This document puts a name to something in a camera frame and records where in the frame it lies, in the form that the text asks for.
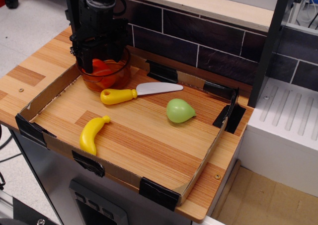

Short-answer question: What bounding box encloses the yellow toy banana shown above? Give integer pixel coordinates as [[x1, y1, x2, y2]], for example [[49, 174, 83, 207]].
[[79, 115, 110, 155]]

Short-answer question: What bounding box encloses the green toy pear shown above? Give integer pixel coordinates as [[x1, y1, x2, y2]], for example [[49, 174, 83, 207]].
[[166, 98, 196, 123]]

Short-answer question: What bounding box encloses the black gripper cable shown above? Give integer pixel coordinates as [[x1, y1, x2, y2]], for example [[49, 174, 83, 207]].
[[113, 0, 127, 15]]

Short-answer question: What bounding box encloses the cardboard fence with black tape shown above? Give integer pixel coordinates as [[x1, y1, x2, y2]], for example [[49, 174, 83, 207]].
[[16, 43, 252, 220]]

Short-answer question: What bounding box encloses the yellow handled toy knife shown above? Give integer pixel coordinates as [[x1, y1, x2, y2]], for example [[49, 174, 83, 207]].
[[100, 82, 183, 105]]

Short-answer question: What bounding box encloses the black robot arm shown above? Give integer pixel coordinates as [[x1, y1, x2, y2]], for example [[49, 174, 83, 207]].
[[66, 0, 128, 74]]

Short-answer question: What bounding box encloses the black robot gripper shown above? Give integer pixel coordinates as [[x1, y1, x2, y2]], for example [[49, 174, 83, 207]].
[[70, 0, 128, 73]]

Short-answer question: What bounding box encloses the orange salmon sushi toy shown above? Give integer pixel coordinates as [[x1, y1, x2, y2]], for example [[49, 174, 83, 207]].
[[92, 59, 112, 76]]

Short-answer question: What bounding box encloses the orange transparent plastic pot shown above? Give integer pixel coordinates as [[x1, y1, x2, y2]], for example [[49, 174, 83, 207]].
[[77, 48, 131, 92]]

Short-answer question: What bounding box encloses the white toy sink drainboard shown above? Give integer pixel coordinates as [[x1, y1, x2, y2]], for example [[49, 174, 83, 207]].
[[238, 78, 318, 196]]

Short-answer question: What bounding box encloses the grey toy oven panel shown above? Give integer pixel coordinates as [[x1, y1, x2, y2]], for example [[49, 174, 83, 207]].
[[69, 180, 129, 225]]

